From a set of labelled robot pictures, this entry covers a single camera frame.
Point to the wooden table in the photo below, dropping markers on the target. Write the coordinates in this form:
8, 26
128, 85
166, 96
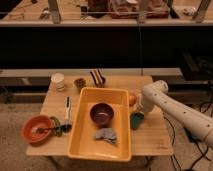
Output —
150, 139

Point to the yellow plastic tub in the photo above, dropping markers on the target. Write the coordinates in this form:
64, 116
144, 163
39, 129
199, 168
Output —
82, 144

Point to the purple bowl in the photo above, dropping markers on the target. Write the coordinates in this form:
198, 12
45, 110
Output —
101, 114

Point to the black pedal box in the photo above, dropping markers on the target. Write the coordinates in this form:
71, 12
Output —
189, 135

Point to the small brown cup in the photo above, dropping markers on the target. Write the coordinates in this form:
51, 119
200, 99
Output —
80, 82

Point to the spoon in orange bowl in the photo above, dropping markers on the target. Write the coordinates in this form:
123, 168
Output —
41, 130

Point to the striped brown white cup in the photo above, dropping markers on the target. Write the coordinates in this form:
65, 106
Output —
98, 79

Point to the green sponge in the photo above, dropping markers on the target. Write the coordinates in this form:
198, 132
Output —
135, 120

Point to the green toy vegetable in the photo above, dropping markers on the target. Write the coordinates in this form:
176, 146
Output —
57, 126

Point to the orange fruit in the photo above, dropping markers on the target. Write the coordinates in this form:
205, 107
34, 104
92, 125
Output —
132, 99

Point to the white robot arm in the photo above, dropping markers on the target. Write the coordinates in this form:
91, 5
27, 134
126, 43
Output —
155, 94

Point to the grey cloth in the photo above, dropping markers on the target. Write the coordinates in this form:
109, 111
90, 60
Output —
106, 134

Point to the orange bowl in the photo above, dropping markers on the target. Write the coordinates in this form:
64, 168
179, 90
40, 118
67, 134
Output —
29, 128

